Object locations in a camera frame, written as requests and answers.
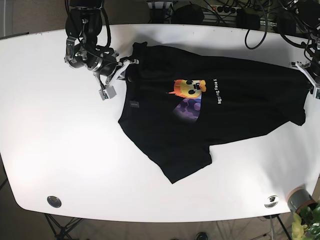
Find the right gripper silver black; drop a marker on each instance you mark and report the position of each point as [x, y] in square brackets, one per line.
[107, 69]

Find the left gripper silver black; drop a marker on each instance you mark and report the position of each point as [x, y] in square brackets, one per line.
[314, 85]

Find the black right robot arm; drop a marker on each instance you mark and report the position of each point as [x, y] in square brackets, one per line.
[88, 44]

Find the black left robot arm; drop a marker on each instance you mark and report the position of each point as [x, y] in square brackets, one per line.
[306, 14]

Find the grey plant pot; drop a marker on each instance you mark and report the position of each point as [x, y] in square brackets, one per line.
[299, 198]

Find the right silver table grommet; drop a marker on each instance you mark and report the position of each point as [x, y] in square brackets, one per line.
[271, 201]

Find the silver table grommet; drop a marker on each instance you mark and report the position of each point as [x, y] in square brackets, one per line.
[54, 201]
[271, 201]

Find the green potted plant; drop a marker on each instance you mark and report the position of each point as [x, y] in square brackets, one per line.
[306, 223]

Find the left silver table grommet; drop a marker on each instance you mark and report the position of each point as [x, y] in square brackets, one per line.
[54, 201]

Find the black folding table legs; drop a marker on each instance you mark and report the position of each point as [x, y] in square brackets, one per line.
[62, 232]

